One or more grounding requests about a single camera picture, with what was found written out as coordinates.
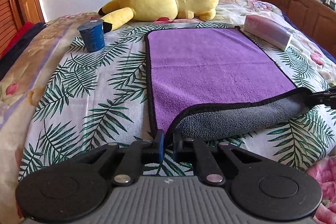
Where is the purple grey microfibre towel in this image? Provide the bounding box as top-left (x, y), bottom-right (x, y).
top-left (144, 27), bottom-right (311, 140)

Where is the floral bed quilt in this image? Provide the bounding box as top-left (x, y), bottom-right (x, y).
top-left (1, 0), bottom-right (335, 223)

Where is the palm leaf print cloth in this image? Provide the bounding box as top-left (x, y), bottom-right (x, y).
top-left (19, 22), bottom-right (335, 178)

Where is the pink tissue pack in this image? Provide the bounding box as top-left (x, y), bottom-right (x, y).
top-left (243, 15), bottom-right (293, 51)

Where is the wooden sideboard cabinet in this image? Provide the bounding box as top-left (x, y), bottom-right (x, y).
top-left (262, 0), bottom-right (335, 57)

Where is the blue plastic cup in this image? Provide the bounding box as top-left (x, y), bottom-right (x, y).
top-left (77, 19), bottom-right (105, 52)

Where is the dark navy blanket edge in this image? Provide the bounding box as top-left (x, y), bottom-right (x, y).
top-left (1, 22), bottom-right (46, 80)

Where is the red blanket edge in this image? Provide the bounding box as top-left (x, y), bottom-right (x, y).
top-left (0, 22), bottom-right (34, 59)

